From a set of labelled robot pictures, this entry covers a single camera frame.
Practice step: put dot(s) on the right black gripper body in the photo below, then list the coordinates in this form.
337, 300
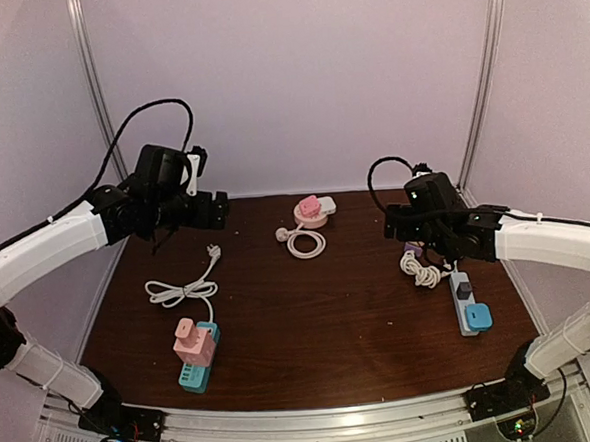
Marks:
405, 232

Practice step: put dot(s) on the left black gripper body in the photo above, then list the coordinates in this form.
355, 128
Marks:
200, 219

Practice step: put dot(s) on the purple power strip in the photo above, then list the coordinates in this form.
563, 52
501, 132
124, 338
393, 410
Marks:
414, 247

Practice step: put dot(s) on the white plug adapter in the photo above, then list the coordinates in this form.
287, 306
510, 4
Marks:
327, 205

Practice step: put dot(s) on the pink round socket base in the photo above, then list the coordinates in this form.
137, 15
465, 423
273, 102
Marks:
312, 220

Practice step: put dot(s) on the pink plug adapter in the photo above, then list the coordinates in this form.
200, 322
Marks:
309, 207

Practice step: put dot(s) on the small pink charger plug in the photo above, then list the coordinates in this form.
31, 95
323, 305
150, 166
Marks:
186, 331

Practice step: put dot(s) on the pink cube socket adapter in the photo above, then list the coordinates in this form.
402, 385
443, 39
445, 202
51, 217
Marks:
201, 352

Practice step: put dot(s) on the teal power strip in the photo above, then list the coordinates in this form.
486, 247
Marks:
194, 379

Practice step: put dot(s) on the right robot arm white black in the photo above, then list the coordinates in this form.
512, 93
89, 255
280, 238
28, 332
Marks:
495, 233

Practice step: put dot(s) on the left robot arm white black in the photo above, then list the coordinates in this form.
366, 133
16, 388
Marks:
109, 215

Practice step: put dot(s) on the black charger plug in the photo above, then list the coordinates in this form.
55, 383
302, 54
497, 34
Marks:
464, 291

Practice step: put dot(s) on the blue charger plug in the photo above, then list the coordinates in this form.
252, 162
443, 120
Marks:
478, 317

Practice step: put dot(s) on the grey power strip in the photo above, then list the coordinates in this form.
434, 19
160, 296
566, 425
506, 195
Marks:
454, 279

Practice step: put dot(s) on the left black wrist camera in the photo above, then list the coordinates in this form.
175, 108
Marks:
162, 173

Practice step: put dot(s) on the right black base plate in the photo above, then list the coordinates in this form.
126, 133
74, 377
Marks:
495, 399

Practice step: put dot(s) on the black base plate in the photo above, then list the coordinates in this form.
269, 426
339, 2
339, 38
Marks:
127, 422
495, 399

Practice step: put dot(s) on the front aluminium rail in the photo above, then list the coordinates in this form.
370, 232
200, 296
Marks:
440, 417

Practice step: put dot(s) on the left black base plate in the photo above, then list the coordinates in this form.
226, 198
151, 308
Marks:
127, 422

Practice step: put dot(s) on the left aluminium frame post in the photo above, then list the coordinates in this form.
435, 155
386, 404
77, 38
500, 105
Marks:
81, 35

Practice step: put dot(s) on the aluminium frame post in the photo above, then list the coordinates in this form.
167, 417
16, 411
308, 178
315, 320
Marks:
81, 35
492, 33

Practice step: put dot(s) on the right aluminium frame post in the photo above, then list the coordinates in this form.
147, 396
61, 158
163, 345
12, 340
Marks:
492, 33

